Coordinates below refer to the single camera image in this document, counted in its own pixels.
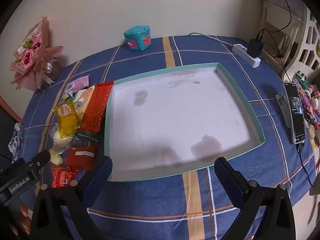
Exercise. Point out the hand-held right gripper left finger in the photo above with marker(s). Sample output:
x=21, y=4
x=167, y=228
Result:
x=105, y=166

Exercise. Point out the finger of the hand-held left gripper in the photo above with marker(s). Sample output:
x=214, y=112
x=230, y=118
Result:
x=41, y=158

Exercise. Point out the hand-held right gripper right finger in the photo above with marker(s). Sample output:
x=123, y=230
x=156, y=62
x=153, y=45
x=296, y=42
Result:
x=225, y=172

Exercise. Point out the red white-striped snack packet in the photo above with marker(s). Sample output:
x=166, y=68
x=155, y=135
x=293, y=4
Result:
x=82, y=161

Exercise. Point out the small red snack packet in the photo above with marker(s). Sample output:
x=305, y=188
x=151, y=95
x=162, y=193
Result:
x=60, y=177

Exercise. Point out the long red patterned snack packet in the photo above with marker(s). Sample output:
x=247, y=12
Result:
x=97, y=105

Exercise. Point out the small green white snack packet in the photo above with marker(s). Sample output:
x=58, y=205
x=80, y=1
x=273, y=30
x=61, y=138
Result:
x=71, y=95

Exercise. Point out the orange cream barcode snack packet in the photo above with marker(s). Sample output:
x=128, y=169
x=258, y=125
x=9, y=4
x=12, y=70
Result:
x=85, y=97

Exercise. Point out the green-rimmed white tray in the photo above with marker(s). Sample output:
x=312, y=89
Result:
x=175, y=120

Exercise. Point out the pink snack packet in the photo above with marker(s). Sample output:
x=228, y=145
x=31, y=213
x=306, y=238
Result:
x=78, y=82

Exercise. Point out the person's left hand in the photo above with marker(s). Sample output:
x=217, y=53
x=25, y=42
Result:
x=25, y=209

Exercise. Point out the blue white packet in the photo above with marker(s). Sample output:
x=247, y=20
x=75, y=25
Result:
x=15, y=142

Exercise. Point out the grey phone stand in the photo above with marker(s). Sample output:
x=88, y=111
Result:
x=283, y=105

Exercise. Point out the smartphone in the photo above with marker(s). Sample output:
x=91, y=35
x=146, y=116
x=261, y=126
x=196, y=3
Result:
x=296, y=112

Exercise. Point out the pink flower bouquet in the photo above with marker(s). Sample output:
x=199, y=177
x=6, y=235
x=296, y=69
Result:
x=32, y=55

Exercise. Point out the pile of colourful toys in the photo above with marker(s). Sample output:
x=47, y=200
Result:
x=312, y=100

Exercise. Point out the blue plaid tablecloth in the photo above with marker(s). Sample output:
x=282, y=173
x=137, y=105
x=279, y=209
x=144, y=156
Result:
x=200, y=55

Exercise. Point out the white power strip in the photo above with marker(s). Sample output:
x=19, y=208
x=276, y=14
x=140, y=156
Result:
x=238, y=48

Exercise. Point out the black charger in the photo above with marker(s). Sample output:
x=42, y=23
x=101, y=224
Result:
x=255, y=48

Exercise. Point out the teal toy box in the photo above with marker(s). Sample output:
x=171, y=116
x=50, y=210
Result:
x=137, y=38

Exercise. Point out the white chair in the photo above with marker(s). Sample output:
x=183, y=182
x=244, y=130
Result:
x=312, y=42

